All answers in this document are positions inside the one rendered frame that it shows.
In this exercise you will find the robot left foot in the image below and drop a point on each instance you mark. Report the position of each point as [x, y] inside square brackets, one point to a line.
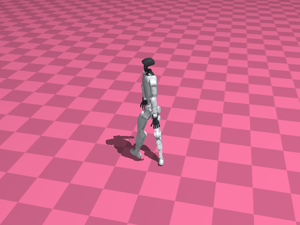
[132, 151]

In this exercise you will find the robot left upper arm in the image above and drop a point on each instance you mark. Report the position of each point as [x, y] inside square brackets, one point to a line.
[153, 88]

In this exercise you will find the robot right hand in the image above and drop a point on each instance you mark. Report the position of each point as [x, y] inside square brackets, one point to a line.
[143, 103]

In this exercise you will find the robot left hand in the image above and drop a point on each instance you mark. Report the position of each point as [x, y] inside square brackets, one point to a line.
[155, 122]

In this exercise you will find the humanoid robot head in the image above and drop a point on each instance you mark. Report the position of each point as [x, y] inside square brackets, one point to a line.
[148, 62]

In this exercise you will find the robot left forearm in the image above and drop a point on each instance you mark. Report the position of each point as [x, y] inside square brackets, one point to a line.
[154, 107]

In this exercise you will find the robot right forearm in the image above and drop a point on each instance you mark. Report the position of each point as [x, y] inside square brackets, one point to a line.
[144, 98]

